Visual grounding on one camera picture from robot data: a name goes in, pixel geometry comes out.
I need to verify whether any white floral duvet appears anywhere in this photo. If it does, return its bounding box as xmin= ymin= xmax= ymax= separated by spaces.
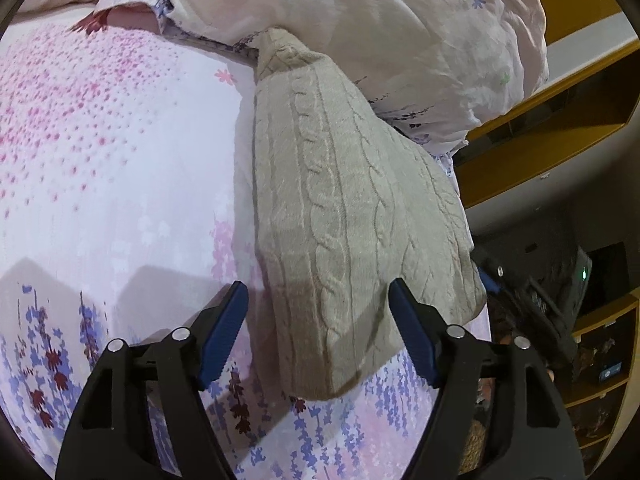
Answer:
xmin=165 ymin=0 xmax=550 ymax=153

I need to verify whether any wooden shelf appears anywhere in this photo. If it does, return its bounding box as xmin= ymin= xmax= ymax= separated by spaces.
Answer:
xmin=562 ymin=294 xmax=640 ymax=466

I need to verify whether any black box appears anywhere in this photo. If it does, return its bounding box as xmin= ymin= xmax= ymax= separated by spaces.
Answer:
xmin=580 ymin=241 xmax=629 ymax=317

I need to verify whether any floral bed sheet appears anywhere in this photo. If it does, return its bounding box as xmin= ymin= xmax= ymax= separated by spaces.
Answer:
xmin=0 ymin=0 xmax=493 ymax=480

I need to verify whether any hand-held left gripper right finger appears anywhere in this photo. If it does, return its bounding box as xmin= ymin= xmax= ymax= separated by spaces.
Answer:
xmin=389 ymin=277 xmax=586 ymax=480

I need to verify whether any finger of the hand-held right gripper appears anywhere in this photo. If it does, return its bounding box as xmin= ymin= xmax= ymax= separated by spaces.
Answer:
xmin=472 ymin=247 xmax=512 ymax=297

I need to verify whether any beige cable knit sweater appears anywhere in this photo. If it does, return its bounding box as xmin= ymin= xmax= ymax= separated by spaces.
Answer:
xmin=234 ymin=27 xmax=489 ymax=402

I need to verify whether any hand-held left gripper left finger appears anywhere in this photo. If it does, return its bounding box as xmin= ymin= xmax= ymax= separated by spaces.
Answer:
xmin=55 ymin=281 xmax=250 ymax=480

